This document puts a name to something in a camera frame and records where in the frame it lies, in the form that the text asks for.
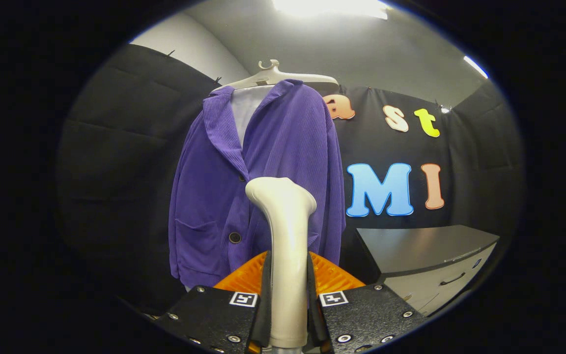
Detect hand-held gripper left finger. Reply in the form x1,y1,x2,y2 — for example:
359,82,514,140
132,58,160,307
158,251,271,354

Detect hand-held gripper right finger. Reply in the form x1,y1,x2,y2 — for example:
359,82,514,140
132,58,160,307
307,251,428,354

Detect white garment steamer head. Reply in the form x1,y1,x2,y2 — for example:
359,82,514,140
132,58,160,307
245,177,317,349

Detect purple corduroy jacket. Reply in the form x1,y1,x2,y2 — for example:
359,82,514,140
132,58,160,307
169,80,346,290

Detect white undershirt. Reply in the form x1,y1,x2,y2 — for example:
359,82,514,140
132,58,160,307
230,86,274,148

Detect white clothes hanger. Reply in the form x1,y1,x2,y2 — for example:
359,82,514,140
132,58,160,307
222,59,340,91

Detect grey cabinet with dark top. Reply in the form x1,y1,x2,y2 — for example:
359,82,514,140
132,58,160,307
356,225,501,317

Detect large ceiling light panel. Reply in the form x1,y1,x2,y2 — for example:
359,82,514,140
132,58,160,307
272,0,389,20

